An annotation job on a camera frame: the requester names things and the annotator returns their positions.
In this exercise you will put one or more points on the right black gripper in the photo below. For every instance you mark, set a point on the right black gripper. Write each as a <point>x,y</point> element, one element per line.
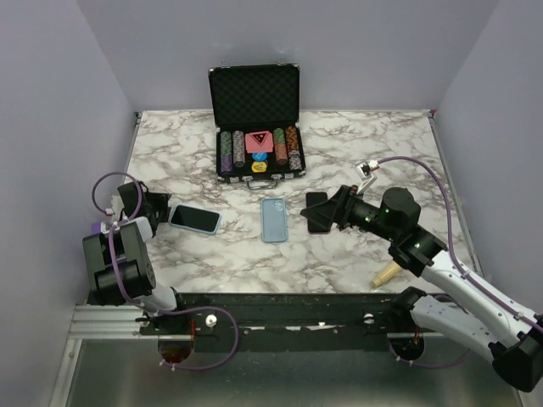
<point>338,209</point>

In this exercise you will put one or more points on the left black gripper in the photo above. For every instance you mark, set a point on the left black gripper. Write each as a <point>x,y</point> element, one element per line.
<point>160,200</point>

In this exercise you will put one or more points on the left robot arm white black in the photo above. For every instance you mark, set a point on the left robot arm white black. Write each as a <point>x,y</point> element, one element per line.
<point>120,272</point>

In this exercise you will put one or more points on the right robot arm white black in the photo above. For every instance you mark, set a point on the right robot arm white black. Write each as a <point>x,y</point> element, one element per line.
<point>499,329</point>

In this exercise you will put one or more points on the black aluminium poker chip case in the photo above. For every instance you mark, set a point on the black aluminium poker chip case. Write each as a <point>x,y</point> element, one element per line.
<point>257,98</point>

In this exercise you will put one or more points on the purple plastic card holder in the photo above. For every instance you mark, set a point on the purple plastic card holder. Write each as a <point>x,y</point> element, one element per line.
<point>100,227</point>

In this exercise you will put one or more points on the yellow dealer button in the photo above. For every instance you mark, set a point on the yellow dealer button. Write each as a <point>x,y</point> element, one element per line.
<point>259,166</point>

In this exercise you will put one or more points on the blue dealer button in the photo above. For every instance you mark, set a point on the blue dealer button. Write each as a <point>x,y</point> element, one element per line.
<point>259,157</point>

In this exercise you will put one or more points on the pink card deck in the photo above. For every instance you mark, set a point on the pink card deck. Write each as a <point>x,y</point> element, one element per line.
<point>259,142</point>

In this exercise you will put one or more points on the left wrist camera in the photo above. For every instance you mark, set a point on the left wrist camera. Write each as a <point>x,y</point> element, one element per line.
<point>114,209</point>

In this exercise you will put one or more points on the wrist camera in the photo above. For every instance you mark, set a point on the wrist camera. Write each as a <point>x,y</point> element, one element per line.
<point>365,172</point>
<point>114,209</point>

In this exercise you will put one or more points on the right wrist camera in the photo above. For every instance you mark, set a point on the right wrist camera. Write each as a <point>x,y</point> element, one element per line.
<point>365,172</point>

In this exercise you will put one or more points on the beige wooden handle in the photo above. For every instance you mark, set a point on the beige wooden handle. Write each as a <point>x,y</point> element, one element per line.
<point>386,274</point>

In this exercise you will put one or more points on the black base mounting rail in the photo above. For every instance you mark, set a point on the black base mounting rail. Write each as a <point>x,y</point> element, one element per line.
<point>265,322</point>

